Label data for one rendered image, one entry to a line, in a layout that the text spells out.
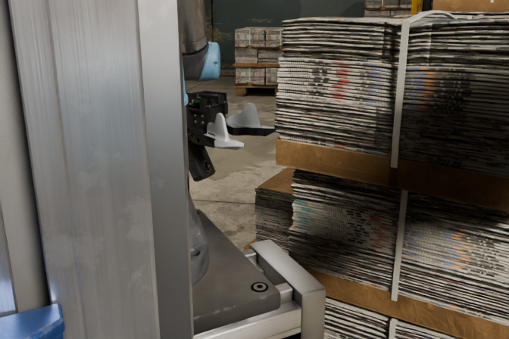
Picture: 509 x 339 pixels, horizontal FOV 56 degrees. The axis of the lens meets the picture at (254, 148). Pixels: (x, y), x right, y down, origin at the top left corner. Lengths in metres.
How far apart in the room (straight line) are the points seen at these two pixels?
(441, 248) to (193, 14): 0.55
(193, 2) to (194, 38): 0.07
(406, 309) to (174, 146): 0.68
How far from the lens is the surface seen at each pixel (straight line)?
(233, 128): 0.88
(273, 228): 1.35
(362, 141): 0.68
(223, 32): 7.91
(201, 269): 0.49
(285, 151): 0.74
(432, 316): 0.81
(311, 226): 0.81
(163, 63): 0.16
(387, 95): 0.66
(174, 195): 0.17
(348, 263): 0.81
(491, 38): 0.63
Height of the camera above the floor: 1.08
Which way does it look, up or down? 16 degrees down
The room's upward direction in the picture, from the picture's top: straight up
